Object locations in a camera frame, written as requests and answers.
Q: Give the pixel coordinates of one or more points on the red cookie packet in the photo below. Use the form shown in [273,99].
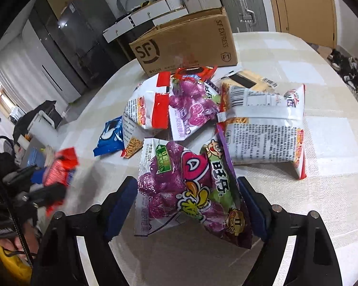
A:
[194,72]

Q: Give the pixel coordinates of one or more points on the blue cookie packet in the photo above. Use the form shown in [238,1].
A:
[109,138]

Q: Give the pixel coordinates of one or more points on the purple candy bag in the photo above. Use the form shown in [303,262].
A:
[182,184]
[191,107]

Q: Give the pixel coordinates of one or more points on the silver suitcase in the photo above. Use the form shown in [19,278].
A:
[244,3]

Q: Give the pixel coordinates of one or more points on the person's left forearm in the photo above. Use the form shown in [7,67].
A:
[28,235]

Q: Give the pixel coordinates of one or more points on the row of shoes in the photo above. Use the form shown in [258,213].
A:
[352,71]

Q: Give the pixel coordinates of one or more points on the white curtain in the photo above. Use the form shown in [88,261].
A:
[18,86]

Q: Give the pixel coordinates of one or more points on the red snack packet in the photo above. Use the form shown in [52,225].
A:
[61,166]

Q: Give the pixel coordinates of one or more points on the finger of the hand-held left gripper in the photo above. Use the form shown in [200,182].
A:
[24,175]
[38,198]

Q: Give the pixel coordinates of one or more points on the brown cardboard box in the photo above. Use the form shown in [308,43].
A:
[191,44]

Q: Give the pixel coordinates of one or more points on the white red noodle snack bag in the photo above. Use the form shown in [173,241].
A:
[137,110]

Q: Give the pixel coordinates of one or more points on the dark glass tall cabinet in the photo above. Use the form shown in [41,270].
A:
[46,35]

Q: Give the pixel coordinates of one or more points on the white desk with drawers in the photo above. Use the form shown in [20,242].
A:
[149,13]

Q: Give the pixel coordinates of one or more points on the yellow snack packet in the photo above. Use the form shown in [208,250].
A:
[256,83]

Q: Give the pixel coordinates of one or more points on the wooden door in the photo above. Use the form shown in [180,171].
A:
[301,9]

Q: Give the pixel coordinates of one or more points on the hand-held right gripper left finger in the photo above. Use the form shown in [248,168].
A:
[122,205]

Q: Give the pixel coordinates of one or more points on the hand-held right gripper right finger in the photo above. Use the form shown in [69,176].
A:
[255,211]

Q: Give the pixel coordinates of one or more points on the person's yellow clothing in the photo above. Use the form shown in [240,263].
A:
[9,268]

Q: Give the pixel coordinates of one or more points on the dark grey fridge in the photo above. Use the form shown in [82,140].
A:
[86,35]

